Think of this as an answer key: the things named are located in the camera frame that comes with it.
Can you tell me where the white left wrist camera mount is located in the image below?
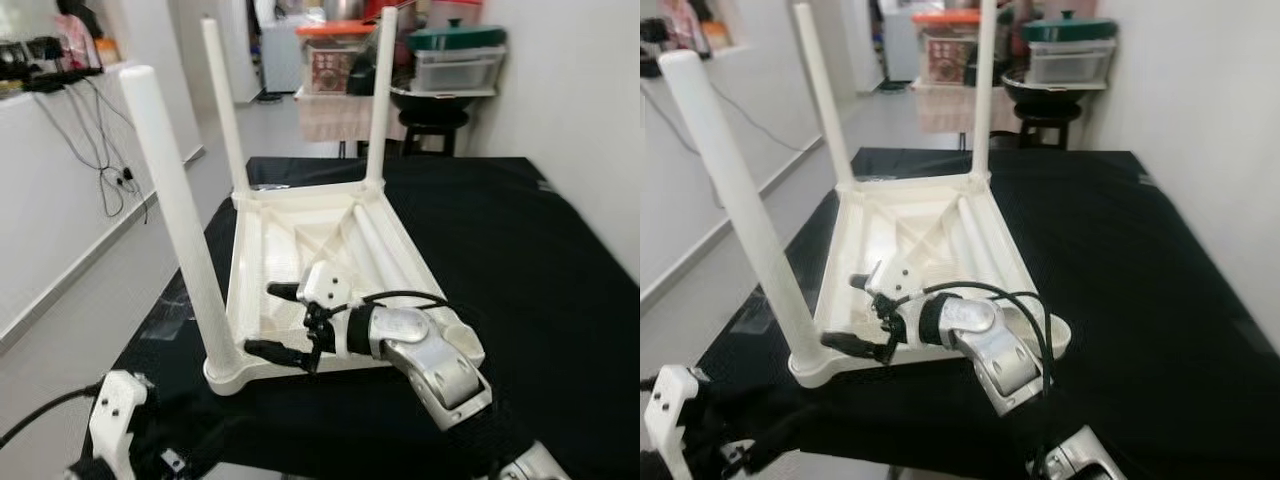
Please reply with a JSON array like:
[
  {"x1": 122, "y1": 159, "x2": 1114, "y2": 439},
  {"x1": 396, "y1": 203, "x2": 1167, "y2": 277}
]
[
  {"x1": 88, "y1": 370, "x2": 151, "y2": 480},
  {"x1": 643, "y1": 365, "x2": 701, "y2": 480}
]

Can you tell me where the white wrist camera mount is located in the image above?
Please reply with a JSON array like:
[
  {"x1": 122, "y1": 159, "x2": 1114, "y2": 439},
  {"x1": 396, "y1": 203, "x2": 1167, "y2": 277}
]
[
  {"x1": 865, "y1": 258, "x2": 926, "y2": 346},
  {"x1": 298, "y1": 260, "x2": 376, "y2": 359},
  {"x1": 643, "y1": 365, "x2": 701, "y2": 480},
  {"x1": 88, "y1": 370, "x2": 151, "y2": 480}
]

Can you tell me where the orange lid storage box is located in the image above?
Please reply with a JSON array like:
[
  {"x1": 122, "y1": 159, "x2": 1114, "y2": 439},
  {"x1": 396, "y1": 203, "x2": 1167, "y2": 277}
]
[
  {"x1": 297, "y1": 20, "x2": 376, "y2": 96},
  {"x1": 912, "y1": 10, "x2": 986, "y2": 86}
]

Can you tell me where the white fridge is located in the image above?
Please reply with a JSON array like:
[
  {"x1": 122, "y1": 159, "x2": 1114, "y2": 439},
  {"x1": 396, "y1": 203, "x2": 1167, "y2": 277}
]
[
  {"x1": 880, "y1": 0, "x2": 921, "y2": 86},
  {"x1": 255, "y1": 0, "x2": 306, "y2": 96}
]

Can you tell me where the pink plastic bag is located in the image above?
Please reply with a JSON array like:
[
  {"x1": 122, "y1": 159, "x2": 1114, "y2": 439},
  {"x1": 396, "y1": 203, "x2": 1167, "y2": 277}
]
[
  {"x1": 660, "y1": 0, "x2": 716, "y2": 51},
  {"x1": 55, "y1": 0, "x2": 101, "y2": 69}
]

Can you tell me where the black electronic device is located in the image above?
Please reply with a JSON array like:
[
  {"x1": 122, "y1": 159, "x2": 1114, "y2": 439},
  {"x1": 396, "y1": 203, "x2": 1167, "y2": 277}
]
[
  {"x1": 0, "y1": 35, "x2": 101, "y2": 93},
  {"x1": 640, "y1": 18, "x2": 669, "y2": 71}
]

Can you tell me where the black wall cable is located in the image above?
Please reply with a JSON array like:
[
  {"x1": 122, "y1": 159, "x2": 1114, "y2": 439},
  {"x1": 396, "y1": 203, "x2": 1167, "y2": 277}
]
[
  {"x1": 735, "y1": 90, "x2": 801, "y2": 151},
  {"x1": 30, "y1": 90, "x2": 126, "y2": 216},
  {"x1": 85, "y1": 78, "x2": 151, "y2": 226}
]

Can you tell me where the black round stool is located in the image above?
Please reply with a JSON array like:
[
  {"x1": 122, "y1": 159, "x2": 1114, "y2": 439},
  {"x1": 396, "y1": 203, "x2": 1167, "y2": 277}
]
[
  {"x1": 1015, "y1": 100, "x2": 1081, "y2": 151},
  {"x1": 400, "y1": 105, "x2": 471, "y2": 158}
]

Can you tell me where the white plastic children table top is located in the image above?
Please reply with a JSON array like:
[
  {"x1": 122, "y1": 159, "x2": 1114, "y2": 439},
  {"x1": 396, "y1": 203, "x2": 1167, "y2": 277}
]
[
  {"x1": 205, "y1": 183, "x2": 486, "y2": 396},
  {"x1": 788, "y1": 172, "x2": 1071, "y2": 389}
]

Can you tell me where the black bag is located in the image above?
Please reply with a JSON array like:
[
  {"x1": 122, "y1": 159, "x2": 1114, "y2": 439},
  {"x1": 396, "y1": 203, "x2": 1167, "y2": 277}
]
[{"x1": 345, "y1": 45, "x2": 386, "y2": 96}]

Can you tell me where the clear container green lid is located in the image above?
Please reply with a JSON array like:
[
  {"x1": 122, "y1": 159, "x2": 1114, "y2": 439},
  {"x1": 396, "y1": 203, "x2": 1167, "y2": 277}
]
[
  {"x1": 1020, "y1": 10, "x2": 1118, "y2": 86},
  {"x1": 408, "y1": 18, "x2": 506, "y2": 93}
]

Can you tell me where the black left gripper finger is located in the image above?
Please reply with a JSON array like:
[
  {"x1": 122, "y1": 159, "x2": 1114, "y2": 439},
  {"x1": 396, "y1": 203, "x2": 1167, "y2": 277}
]
[
  {"x1": 185, "y1": 415, "x2": 251, "y2": 466},
  {"x1": 745, "y1": 405, "x2": 811, "y2": 471}
]

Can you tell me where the beige cloth covered side table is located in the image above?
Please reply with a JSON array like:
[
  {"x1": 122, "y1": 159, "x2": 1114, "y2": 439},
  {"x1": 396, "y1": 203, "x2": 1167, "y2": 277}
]
[
  {"x1": 912, "y1": 80, "x2": 1011, "y2": 136},
  {"x1": 297, "y1": 88, "x2": 406, "y2": 143}
]

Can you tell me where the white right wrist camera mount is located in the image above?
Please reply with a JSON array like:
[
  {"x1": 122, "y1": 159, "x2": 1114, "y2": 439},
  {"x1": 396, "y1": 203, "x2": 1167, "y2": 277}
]
[
  {"x1": 865, "y1": 258, "x2": 926, "y2": 346},
  {"x1": 298, "y1": 260, "x2": 376, "y2": 359}
]

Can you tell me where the black tablecloth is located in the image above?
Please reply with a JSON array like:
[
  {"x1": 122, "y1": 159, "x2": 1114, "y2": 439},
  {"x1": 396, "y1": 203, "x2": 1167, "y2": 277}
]
[
  {"x1": 110, "y1": 155, "x2": 641, "y2": 476},
  {"x1": 695, "y1": 148, "x2": 1280, "y2": 479}
]

